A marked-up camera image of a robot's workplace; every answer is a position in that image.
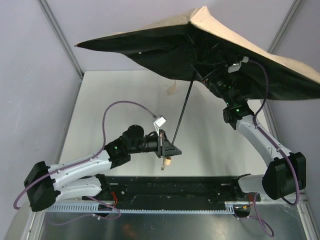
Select beige folding umbrella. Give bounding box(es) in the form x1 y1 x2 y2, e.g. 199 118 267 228
74 5 320 171

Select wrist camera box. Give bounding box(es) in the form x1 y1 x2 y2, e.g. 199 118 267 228
227 56 249 74
153 115 167 135

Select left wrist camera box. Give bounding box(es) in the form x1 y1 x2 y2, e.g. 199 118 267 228
153 115 167 135

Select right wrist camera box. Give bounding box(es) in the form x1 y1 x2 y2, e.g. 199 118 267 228
227 56 249 74

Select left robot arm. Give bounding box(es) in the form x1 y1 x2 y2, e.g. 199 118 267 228
24 125 182 212

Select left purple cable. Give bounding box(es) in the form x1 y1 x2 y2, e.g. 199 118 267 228
13 100 158 210

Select right aluminium frame post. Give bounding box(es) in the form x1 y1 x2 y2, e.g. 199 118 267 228
267 0 305 54

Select aluminium frame post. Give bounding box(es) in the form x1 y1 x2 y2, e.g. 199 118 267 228
267 0 305 54
37 0 84 77

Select left aluminium frame post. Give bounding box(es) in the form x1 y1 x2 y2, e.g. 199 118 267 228
37 0 84 77

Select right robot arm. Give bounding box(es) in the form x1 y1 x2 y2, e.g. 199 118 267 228
192 62 306 206

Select grey slotted cable duct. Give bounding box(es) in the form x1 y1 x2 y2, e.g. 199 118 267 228
49 202 237 215

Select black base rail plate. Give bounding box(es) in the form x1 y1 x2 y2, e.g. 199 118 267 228
95 176 255 212

